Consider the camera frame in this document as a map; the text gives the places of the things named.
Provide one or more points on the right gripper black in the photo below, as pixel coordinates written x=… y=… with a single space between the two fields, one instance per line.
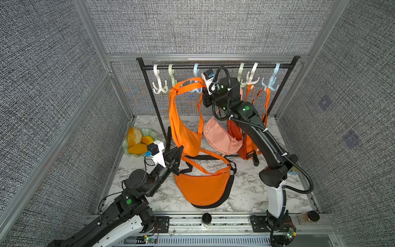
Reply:
x=209 y=100

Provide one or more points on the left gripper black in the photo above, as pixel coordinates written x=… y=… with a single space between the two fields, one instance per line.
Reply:
x=169 y=154

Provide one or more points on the pink waist bag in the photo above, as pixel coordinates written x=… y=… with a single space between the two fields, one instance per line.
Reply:
x=219 y=138

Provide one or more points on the orange bag bottom pile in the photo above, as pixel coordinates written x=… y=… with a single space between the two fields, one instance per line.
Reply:
x=203 y=185

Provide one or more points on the bright orange waist bag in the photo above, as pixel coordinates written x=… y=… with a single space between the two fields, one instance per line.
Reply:
x=266 y=104

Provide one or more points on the black waist bag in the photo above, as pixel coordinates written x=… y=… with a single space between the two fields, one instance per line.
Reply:
x=228 y=191

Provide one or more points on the dark orange waist bag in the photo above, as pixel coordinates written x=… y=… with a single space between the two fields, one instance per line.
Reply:
x=248 y=149

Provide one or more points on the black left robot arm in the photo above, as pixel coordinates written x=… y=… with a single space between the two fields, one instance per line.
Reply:
x=131 y=202

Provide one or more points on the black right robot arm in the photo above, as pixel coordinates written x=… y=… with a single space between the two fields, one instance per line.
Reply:
x=222 y=94

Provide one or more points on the blue hook middle left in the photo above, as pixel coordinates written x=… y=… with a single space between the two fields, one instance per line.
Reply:
x=196 y=74

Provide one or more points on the blue hook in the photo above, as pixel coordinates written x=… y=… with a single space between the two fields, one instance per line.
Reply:
x=271 y=83
x=196 y=74

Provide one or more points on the green hook middle right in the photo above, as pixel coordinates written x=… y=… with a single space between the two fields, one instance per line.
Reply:
x=239 y=75

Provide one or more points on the green hook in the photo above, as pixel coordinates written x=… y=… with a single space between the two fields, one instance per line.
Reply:
x=171 y=72
x=239 y=75

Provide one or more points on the white hook far left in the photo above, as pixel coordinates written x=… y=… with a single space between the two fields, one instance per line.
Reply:
x=158 y=88

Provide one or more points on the white hook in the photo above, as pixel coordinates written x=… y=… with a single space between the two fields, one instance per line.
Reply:
x=250 y=75
x=158 y=88

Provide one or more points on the blue hook far right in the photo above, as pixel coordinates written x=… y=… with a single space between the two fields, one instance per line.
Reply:
x=271 y=83

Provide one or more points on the yellow mango piece small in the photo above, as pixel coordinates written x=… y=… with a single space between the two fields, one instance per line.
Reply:
x=147 y=140

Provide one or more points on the orange mango large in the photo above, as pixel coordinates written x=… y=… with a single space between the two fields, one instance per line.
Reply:
x=138 y=149

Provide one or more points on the green glass fruit plate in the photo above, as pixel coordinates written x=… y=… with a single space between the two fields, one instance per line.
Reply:
x=145 y=132

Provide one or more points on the round bread bun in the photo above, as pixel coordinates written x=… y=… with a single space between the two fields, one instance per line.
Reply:
x=134 y=136

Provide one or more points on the black metal clothes rack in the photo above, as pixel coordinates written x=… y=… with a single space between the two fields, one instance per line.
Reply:
x=184 y=62

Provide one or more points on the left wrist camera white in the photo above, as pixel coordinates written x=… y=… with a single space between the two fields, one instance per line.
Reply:
x=155 y=153

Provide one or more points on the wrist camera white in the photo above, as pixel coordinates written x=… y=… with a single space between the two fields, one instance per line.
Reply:
x=155 y=153
x=208 y=77

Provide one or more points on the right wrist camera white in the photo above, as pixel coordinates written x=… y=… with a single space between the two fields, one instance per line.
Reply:
x=208 y=77

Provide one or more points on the black round knob on rail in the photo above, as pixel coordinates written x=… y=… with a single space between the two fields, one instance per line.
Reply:
x=206 y=219

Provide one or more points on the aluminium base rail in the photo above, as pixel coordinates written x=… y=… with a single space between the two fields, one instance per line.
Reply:
x=224 y=230

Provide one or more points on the black knob right rail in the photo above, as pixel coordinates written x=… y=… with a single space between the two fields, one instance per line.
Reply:
x=313 y=216

